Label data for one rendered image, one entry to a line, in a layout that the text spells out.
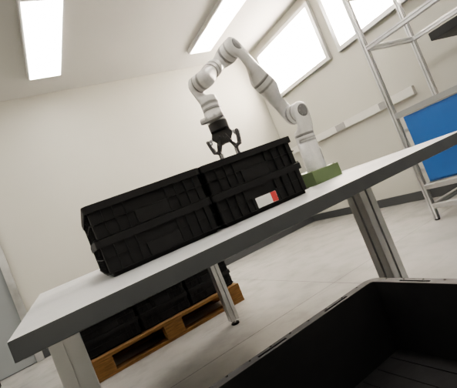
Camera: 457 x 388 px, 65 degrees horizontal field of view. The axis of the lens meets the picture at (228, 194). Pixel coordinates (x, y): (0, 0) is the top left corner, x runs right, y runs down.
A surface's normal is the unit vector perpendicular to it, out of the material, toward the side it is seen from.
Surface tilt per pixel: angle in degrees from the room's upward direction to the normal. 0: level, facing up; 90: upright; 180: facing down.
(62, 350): 90
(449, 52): 90
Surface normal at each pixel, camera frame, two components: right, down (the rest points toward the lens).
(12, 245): 0.43, -0.19
